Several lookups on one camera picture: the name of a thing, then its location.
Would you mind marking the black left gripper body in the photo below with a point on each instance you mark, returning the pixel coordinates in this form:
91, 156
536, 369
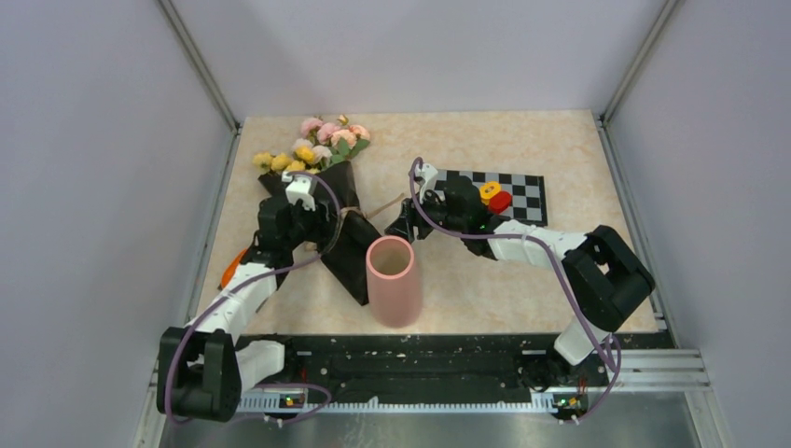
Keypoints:
307, 226

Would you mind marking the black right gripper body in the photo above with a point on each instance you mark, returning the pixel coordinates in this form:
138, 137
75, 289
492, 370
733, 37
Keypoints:
440, 214

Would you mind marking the beige ribbon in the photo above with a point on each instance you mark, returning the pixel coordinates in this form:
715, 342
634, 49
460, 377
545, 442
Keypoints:
371, 210

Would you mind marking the flower bouquet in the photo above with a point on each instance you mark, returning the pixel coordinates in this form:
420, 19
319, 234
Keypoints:
325, 150

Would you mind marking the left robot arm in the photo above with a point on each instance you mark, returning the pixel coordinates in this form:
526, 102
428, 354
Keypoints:
202, 373

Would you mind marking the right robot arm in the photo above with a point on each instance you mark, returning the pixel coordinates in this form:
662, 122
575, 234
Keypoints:
601, 277

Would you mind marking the pink vase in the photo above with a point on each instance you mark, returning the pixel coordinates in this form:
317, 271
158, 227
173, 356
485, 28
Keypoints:
394, 282

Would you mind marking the yellow toy block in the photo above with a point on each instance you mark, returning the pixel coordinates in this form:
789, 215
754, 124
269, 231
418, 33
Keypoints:
489, 190

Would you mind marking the red toy block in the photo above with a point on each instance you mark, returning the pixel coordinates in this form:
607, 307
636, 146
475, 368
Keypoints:
500, 202

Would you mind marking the black white chessboard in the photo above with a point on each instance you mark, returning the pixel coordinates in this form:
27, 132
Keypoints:
529, 199

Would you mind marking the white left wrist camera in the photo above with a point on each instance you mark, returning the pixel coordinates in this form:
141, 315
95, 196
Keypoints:
299, 188

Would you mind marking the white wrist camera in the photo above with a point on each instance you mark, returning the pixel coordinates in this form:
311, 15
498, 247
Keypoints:
299, 188
425, 175

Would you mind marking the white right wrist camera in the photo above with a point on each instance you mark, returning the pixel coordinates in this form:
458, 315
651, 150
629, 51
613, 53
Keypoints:
425, 175

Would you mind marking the orange ring toy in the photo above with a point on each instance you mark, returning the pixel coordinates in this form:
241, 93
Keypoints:
231, 270

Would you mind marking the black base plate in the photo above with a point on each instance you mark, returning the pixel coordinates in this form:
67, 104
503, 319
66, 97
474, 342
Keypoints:
433, 369

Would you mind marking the aluminium frame rail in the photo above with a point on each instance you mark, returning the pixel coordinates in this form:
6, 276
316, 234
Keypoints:
198, 64

